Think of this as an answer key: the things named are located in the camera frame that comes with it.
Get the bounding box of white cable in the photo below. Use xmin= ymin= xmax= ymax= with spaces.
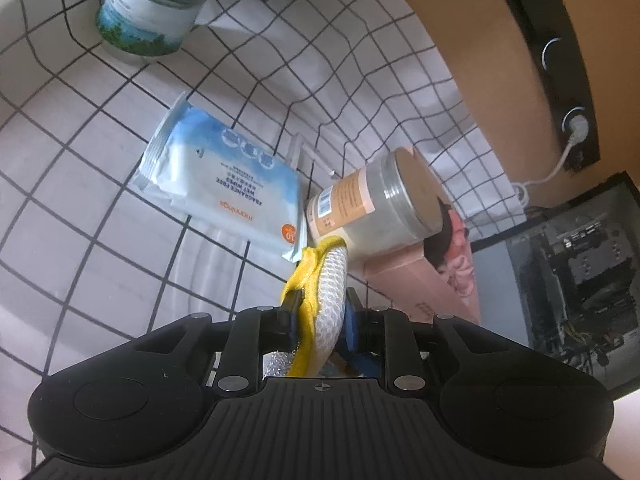
xmin=512 ymin=144 xmax=572 ymax=206

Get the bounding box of clear plastic jar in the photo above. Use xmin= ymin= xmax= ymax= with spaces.
xmin=305 ymin=147 xmax=447 ymax=262

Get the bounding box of green lid jar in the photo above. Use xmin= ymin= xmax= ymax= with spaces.
xmin=95 ymin=0 xmax=217 ymax=64

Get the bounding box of pink cardboard box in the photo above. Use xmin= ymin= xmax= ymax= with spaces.
xmin=362 ymin=145 xmax=484 ymax=327

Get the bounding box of open computer case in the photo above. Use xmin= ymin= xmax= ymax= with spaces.
xmin=470 ymin=172 xmax=640 ymax=404

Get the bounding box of checked white tablecloth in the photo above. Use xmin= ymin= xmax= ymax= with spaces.
xmin=0 ymin=0 xmax=528 ymax=480

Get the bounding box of blue wet wipes packet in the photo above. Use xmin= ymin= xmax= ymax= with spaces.
xmin=132 ymin=92 xmax=309 ymax=264

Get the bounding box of black power strip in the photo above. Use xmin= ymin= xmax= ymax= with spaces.
xmin=480 ymin=0 xmax=601 ymax=174

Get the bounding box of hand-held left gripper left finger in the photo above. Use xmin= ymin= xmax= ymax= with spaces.
xmin=135 ymin=304 xmax=307 ymax=394

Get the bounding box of yellow mesh sponge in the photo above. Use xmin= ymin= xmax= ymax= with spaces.
xmin=263 ymin=237 xmax=349 ymax=379

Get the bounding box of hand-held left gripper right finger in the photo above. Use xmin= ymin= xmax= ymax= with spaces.
xmin=342 ymin=287 xmax=507 ymax=394

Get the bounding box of black plush toy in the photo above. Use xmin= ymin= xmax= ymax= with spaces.
xmin=425 ymin=198 xmax=472 ymax=281

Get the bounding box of pink soft toy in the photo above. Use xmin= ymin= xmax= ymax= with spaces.
xmin=442 ymin=255 xmax=476 ymax=302

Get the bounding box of white plastic stick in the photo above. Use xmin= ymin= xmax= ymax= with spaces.
xmin=287 ymin=132 xmax=339 ymax=179

